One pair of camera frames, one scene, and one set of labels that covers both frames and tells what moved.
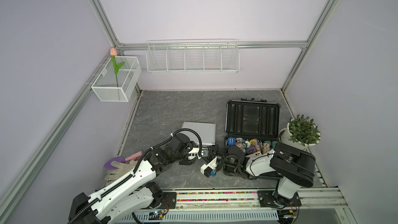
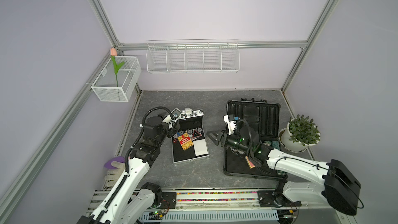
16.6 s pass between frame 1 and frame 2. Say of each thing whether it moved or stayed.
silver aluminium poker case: moved
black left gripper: moved
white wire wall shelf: stayed
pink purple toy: stayed
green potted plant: stayed
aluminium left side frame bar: stayed
